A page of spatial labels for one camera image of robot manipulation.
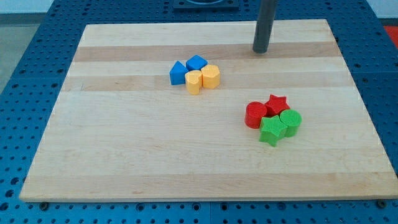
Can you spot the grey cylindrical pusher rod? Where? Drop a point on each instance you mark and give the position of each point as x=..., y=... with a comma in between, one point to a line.
x=264, y=24

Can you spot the blue triangle block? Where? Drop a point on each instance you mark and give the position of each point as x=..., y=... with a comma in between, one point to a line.
x=177, y=73

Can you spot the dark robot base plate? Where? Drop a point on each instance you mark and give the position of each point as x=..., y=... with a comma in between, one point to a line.
x=205, y=4

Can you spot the green cylinder block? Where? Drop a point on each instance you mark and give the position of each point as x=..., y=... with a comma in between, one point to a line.
x=292, y=119

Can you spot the wooden board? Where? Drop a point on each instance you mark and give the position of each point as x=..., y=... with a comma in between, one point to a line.
x=120, y=132

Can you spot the yellow heart block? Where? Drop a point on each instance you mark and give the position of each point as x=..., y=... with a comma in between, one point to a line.
x=193, y=81

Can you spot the green star block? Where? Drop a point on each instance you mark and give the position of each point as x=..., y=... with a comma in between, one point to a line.
x=271, y=130

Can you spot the yellow hexagon block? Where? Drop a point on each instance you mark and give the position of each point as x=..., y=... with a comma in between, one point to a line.
x=210, y=76

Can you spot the blue cube block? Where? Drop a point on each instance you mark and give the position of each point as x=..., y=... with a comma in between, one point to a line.
x=196, y=63

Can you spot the red star block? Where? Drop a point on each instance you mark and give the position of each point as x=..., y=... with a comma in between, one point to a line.
x=275, y=105

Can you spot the red cylinder block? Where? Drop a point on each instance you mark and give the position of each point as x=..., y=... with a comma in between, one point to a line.
x=255, y=111

